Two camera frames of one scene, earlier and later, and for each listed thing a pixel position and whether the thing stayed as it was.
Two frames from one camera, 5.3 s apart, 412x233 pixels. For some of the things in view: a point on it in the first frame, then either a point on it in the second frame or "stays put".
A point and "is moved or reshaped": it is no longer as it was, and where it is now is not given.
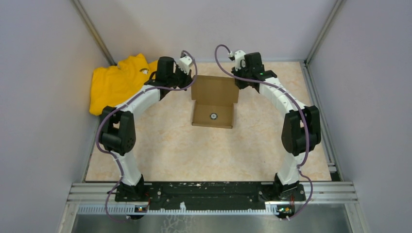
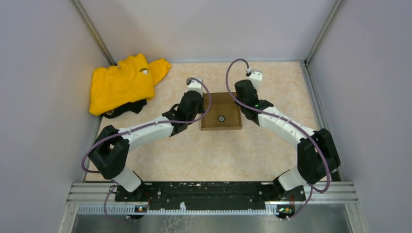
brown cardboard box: x=213 y=98 is moved or reshaped
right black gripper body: x=243 y=71 -> x=241 y=108
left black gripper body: x=179 y=78 -> x=201 y=110
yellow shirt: x=110 y=84 stays put
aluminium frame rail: x=101 y=199 stays put
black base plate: x=208 y=196 stays put
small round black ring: x=214 y=116 -> x=221 y=118
